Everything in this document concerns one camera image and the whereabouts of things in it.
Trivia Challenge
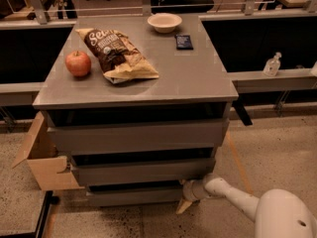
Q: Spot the grey drawer cabinet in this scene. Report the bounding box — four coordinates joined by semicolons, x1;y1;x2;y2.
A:
32;13;240;207

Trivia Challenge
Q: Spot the grey right side counter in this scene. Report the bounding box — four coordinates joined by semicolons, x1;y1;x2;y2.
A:
200;10;317;93

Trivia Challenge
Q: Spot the grey top drawer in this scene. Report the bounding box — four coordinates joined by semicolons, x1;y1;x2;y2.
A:
48;118;229;154

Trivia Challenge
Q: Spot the open cardboard box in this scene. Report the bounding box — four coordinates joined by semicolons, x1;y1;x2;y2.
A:
12;112;80;191

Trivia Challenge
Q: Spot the brown chip bag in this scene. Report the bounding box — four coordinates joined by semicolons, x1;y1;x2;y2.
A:
76;28;159;84

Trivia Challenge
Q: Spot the grey drawer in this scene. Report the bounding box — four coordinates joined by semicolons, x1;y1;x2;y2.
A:
48;118;229;154
86;180;183;206
71;158;215;186

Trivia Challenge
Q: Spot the clear sanitizer pump bottle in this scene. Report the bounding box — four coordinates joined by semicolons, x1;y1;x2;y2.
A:
263;52;281;76

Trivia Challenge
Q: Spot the white paper bowl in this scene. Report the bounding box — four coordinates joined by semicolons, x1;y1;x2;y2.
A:
148;13;182;34

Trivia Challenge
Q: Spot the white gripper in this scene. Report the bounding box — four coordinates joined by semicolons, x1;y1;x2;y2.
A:
176;179;210;214

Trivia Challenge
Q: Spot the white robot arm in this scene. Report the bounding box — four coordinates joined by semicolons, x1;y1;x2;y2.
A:
176;174;317;238

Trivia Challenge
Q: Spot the grey middle drawer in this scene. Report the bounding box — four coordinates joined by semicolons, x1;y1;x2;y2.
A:
71;158;215;186

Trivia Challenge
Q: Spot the grey bottom drawer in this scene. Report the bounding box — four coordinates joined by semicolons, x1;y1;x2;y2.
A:
86;180;183;206

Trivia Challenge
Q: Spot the dark blue snack packet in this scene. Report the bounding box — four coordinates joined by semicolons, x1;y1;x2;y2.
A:
175;35;193;50

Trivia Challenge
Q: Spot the red apple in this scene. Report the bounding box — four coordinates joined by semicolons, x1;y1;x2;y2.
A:
65;51;91;77

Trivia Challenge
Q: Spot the metal railing with posts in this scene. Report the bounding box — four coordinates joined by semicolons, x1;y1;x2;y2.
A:
0;0;317;29

